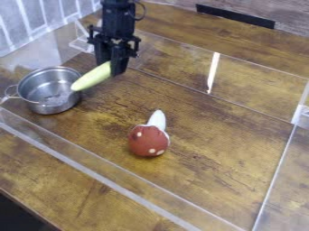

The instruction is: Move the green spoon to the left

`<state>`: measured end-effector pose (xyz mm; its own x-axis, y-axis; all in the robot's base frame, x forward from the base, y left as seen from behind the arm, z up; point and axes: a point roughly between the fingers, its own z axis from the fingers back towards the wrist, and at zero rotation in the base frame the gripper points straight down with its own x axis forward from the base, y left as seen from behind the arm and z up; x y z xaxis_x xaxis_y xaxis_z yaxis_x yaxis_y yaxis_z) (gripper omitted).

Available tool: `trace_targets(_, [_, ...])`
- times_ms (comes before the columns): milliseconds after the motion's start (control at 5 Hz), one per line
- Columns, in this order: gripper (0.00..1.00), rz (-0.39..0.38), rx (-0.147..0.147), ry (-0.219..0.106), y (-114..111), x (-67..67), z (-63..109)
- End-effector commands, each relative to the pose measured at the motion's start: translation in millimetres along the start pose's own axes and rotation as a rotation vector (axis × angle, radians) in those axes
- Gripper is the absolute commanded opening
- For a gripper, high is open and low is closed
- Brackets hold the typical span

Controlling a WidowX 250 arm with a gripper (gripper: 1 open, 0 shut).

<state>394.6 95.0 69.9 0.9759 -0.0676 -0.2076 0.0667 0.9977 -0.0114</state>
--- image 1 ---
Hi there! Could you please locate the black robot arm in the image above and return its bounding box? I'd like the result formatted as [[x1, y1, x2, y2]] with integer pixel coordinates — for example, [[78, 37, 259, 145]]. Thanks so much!
[[88, 0, 142, 77]]

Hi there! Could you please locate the clear acrylic stand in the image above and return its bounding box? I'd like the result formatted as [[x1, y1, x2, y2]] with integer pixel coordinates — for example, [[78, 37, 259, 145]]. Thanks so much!
[[69, 21, 94, 54]]

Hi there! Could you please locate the red white toy mushroom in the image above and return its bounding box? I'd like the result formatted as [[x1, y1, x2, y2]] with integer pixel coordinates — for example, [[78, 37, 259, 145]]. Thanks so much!
[[129, 110, 171, 157]]

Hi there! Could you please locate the small steel pot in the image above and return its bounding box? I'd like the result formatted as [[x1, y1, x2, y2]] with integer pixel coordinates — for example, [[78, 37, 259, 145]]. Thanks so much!
[[0, 66, 81, 115]]

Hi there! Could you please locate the black bar on table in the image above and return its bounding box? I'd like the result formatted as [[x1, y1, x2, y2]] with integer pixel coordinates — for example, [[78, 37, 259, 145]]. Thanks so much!
[[196, 4, 276, 29]]

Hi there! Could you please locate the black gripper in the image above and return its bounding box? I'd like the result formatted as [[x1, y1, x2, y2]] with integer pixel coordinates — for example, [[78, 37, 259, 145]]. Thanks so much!
[[89, 24, 142, 77]]

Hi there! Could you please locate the green handled metal spoon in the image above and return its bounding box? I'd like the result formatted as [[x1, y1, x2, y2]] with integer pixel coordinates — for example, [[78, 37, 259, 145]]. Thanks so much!
[[43, 60, 114, 105]]

